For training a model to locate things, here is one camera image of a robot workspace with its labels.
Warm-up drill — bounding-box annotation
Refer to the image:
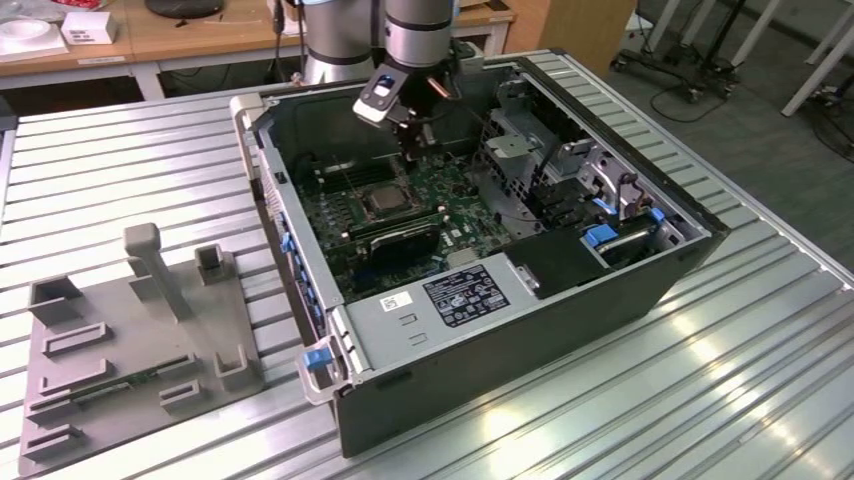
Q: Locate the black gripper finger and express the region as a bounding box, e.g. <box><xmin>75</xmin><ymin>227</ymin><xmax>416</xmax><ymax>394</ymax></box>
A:
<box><xmin>398</xmin><ymin>119</ymin><xmax>430</xmax><ymax>165</ymax></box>

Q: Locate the silver CPU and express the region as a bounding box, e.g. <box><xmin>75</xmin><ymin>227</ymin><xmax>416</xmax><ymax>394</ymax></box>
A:
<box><xmin>364</xmin><ymin>187</ymin><xmax>410</xmax><ymax>212</ymax></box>

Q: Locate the metal socket cover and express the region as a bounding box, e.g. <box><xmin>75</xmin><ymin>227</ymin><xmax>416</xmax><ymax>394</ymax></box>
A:
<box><xmin>358</xmin><ymin>180</ymin><xmax>423</xmax><ymax>224</ymax></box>

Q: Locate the RAM slot with white clips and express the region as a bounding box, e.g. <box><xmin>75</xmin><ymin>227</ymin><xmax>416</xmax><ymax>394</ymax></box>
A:
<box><xmin>319</xmin><ymin>169</ymin><xmax>411</xmax><ymax>188</ymax></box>
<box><xmin>316</xmin><ymin>159</ymin><xmax>403</xmax><ymax>177</ymax></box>

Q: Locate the CPU socket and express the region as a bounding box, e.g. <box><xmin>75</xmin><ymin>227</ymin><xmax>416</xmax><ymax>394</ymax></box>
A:
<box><xmin>355</xmin><ymin>178</ymin><xmax>426</xmax><ymax>225</ymax></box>

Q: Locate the perforated metal drive cage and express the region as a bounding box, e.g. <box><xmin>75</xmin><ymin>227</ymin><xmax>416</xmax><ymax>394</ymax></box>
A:
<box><xmin>476</xmin><ymin>77</ymin><xmax>559</xmax><ymax>234</ymax></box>

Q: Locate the green motherboard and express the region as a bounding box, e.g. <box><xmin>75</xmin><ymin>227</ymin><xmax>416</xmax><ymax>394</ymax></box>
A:
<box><xmin>292</xmin><ymin>149</ymin><xmax>515</xmax><ymax>296</ymax></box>

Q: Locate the black expansion card with fan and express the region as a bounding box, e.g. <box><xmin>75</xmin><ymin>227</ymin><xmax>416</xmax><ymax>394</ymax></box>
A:
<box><xmin>364</xmin><ymin>221</ymin><xmax>442</xmax><ymax>269</ymax></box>

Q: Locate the wooden cabinet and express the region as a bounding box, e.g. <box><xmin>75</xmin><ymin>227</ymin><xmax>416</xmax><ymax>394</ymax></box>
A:
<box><xmin>506</xmin><ymin>0</ymin><xmax>635</xmax><ymax>79</ymax></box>

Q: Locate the black rating label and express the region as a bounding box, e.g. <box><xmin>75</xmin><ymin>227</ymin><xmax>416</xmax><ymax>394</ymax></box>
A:
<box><xmin>422</xmin><ymin>263</ymin><xmax>512</xmax><ymax>329</ymax></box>

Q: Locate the black plastic shroud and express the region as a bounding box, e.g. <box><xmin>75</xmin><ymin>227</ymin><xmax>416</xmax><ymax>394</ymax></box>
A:
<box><xmin>503</xmin><ymin>232</ymin><xmax>615</xmax><ymax>301</ymax></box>

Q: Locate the wooden desk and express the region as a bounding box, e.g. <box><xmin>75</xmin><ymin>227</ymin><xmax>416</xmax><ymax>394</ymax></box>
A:
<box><xmin>0</xmin><ymin>0</ymin><xmax>519</xmax><ymax>101</ymax></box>

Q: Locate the grey power supply unit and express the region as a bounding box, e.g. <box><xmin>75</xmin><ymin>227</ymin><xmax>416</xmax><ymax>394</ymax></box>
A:
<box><xmin>330</xmin><ymin>249</ymin><xmax>542</xmax><ymax>376</ymax></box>

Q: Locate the black round object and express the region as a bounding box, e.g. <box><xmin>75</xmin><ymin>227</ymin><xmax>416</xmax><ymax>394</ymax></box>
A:
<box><xmin>144</xmin><ymin>0</ymin><xmax>225</xmax><ymax>17</ymax></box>

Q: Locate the black wheeled stand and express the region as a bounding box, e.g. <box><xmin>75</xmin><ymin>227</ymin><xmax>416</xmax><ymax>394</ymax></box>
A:
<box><xmin>610</xmin><ymin>0</ymin><xmax>749</xmax><ymax>105</ymax></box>

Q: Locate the white cardboard box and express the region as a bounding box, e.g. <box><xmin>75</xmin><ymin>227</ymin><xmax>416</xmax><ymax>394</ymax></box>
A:
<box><xmin>59</xmin><ymin>10</ymin><xmax>120</xmax><ymax>47</ymax></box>

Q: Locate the black and grey PC case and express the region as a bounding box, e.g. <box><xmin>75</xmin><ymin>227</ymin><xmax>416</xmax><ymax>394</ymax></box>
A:
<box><xmin>228</xmin><ymin>47</ymin><xmax>730</xmax><ymax>459</ymax></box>

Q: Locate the grey parts rack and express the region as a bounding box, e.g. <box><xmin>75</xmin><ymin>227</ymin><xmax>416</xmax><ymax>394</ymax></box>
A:
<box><xmin>17</xmin><ymin>222</ymin><xmax>268</xmax><ymax>476</ymax></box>

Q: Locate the white bowl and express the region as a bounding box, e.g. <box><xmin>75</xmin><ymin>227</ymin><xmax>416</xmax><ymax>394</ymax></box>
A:
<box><xmin>0</xmin><ymin>17</ymin><xmax>68</xmax><ymax>56</ymax></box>

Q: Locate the white table leg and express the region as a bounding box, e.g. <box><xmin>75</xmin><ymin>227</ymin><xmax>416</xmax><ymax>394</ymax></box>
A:
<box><xmin>779</xmin><ymin>29</ymin><xmax>854</xmax><ymax>119</ymax></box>

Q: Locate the green RAM stick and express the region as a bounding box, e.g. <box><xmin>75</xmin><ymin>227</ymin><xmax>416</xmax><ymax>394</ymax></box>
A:
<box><xmin>65</xmin><ymin>368</ymin><xmax>165</xmax><ymax>401</ymax></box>

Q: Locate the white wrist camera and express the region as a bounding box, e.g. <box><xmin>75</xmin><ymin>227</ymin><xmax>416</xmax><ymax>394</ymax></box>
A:
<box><xmin>351</xmin><ymin>73</ymin><xmax>410</xmax><ymax>125</ymax></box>

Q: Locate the black hanging cable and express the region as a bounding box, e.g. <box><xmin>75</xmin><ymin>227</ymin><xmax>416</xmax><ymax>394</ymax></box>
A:
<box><xmin>268</xmin><ymin>0</ymin><xmax>290</xmax><ymax>59</ymax></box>

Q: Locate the blue drive carrier handle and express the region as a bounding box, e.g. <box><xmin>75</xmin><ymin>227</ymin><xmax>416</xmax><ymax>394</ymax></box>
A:
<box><xmin>578</xmin><ymin>224</ymin><xmax>615</xmax><ymax>250</ymax></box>

